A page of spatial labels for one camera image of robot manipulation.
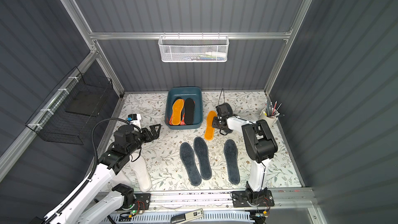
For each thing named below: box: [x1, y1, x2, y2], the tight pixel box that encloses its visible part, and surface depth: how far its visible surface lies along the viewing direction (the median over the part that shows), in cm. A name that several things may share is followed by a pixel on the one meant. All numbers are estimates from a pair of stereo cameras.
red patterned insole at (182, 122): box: [179, 99, 196, 126], surface depth 104 cm
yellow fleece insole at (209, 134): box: [204, 110, 218, 142], surface depth 102 cm
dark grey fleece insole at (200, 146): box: [193, 136, 212, 180], surface depth 90 cm
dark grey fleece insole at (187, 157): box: [179, 142, 203, 187], surface depth 87 cm
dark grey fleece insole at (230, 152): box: [223, 138, 241, 185], surface depth 88 cm
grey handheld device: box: [170, 208, 205, 224], surface depth 68 cm
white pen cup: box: [259, 107, 280, 124], surface depth 98 cm
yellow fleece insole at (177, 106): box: [171, 98, 184, 126], surface depth 107 cm
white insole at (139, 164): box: [129, 152, 152, 193], surface depth 82 cm
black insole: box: [184, 97, 195, 125], surface depth 108 cm
